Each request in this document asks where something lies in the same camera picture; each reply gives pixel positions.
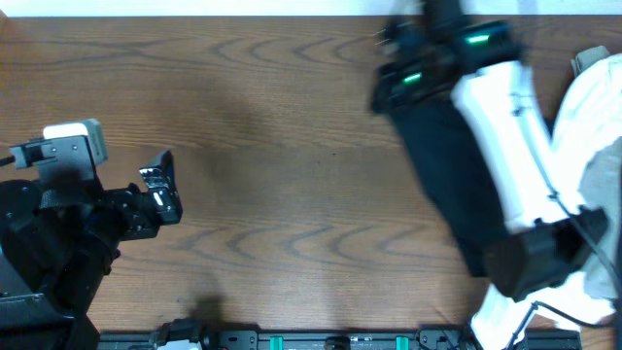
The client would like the black t-shirt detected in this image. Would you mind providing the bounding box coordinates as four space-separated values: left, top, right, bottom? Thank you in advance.
390 99 508 277

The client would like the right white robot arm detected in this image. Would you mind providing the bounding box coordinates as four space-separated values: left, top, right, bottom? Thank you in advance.
371 1 621 349

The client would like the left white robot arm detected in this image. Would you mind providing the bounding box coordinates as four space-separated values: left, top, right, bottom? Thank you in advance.
1 148 183 349

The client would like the white shirt in pile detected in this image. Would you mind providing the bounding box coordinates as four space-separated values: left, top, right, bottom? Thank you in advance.
530 57 617 324

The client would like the grey-beige garment in pile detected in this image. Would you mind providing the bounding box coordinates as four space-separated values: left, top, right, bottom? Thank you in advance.
576 46 621 263

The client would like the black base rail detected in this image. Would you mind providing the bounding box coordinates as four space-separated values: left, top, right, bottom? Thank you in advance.
96 318 584 350

